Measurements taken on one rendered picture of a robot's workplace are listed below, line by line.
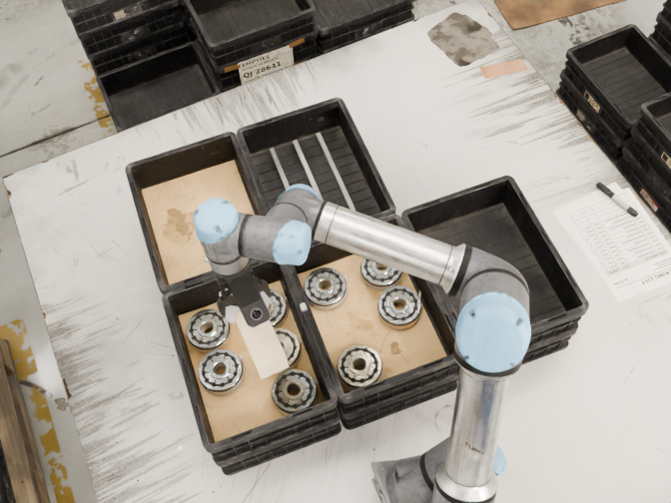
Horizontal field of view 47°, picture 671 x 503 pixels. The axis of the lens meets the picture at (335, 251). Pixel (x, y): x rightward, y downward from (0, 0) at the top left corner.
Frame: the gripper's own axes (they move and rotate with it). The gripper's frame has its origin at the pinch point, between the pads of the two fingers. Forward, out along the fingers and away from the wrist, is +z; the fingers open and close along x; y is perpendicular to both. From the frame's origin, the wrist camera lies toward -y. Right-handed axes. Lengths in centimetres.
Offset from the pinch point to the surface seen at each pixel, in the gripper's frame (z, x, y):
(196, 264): 25.9, 6.1, 32.5
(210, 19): 59, -34, 150
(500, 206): 26, -71, 13
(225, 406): 26.1, 12.6, -5.4
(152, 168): 19, 7, 61
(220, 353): 23.1, 9.0, 5.8
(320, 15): 70, -75, 144
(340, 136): 26, -44, 53
